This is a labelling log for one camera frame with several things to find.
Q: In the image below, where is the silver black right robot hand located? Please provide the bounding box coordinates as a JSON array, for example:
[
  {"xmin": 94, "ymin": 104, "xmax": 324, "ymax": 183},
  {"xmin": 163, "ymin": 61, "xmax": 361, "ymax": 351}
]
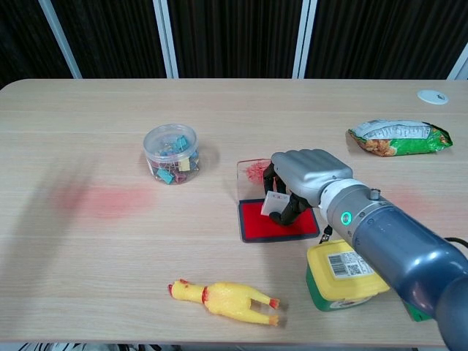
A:
[{"xmin": 263, "ymin": 148, "xmax": 354, "ymax": 224}]

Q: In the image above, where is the white stamp block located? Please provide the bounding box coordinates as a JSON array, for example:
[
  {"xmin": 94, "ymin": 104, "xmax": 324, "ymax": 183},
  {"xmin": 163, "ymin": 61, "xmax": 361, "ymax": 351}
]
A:
[{"xmin": 260, "ymin": 190, "xmax": 290, "ymax": 216}]

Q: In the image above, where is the green white snack bag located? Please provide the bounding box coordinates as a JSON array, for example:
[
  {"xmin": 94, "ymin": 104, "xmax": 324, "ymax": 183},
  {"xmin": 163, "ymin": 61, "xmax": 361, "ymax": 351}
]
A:
[{"xmin": 346, "ymin": 119, "xmax": 453, "ymax": 157}]

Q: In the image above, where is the green tub with yellow lid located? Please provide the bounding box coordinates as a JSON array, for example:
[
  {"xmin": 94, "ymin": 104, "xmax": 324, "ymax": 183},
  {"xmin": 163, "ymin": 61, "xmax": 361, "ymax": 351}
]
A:
[{"xmin": 305, "ymin": 239, "xmax": 390, "ymax": 312}]

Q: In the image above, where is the clear jar of binder clips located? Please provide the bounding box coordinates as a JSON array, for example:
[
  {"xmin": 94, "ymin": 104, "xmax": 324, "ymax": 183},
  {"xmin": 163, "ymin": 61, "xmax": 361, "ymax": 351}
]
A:
[{"xmin": 143, "ymin": 124, "xmax": 201, "ymax": 186}]

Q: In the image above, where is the dark ribbed partition panel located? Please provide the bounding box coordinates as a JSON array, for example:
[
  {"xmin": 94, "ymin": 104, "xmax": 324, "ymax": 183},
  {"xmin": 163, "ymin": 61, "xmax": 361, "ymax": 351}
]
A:
[
  {"xmin": 167, "ymin": 0, "xmax": 304, "ymax": 79},
  {"xmin": 0, "ymin": 0, "xmax": 74, "ymax": 88},
  {"xmin": 50, "ymin": 0, "xmax": 167, "ymax": 80},
  {"xmin": 305, "ymin": 0, "xmax": 468, "ymax": 80}
]

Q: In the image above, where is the yellow rubber chicken toy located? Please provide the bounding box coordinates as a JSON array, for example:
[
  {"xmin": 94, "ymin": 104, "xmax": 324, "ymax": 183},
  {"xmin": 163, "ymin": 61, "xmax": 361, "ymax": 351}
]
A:
[{"xmin": 167, "ymin": 279, "xmax": 281, "ymax": 326}]

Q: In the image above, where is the small green sachet packet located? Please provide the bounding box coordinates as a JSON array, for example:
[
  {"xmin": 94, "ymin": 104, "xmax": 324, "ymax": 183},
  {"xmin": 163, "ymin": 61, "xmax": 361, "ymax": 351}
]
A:
[{"xmin": 401, "ymin": 298, "xmax": 434, "ymax": 322}]

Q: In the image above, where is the white partition frame post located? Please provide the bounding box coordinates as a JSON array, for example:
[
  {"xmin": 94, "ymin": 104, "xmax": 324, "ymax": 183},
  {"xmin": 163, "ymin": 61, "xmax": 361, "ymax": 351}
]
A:
[
  {"xmin": 446, "ymin": 45, "xmax": 468, "ymax": 80},
  {"xmin": 38, "ymin": 0, "xmax": 83, "ymax": 80},
  {"xmin": 292, "ymin": 0, "xmax": 318, "ymax": 80},
  {"xmin": 152, "ymin": 0, "xmax": 180, "ymax": 79}
]

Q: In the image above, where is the white round cable grommet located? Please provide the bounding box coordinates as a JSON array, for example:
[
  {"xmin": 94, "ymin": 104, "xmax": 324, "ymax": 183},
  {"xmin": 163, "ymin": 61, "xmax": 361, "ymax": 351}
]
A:
[{"xmin": 417, "ymin": 88, "xmax": 449, "ymax": 106}]

